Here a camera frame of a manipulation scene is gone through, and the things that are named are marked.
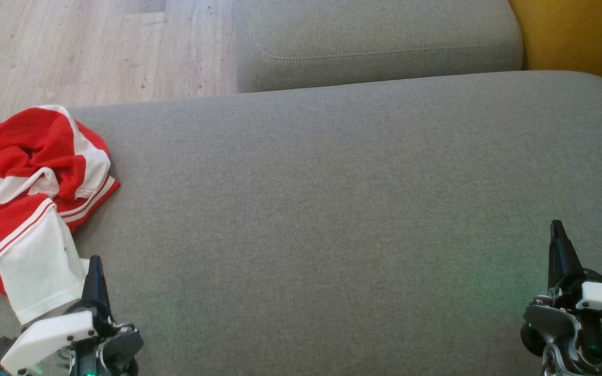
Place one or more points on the large grey sofa seat cushion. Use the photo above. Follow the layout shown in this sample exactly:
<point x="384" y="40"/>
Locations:
<point x="332" y="209"/>

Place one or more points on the red and white jersey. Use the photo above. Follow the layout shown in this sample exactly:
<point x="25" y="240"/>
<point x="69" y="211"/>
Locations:
<point x="29" y="136"/>

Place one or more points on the small grey sofa cushion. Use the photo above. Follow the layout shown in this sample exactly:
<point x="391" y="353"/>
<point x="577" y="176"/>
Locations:
<point x="374" y="31"/>

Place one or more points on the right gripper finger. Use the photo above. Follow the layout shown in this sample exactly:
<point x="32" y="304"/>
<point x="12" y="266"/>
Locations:
<point x="555" y="261"/>
<point x="569" y="271"/>

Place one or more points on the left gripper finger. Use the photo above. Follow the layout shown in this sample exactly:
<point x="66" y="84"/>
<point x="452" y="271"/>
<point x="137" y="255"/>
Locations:
<point x="91" y="292"/>
<point x="102" y="303"/>

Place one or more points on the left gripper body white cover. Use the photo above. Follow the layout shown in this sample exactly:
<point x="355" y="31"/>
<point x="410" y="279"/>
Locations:
<point x="50" y="334"/>

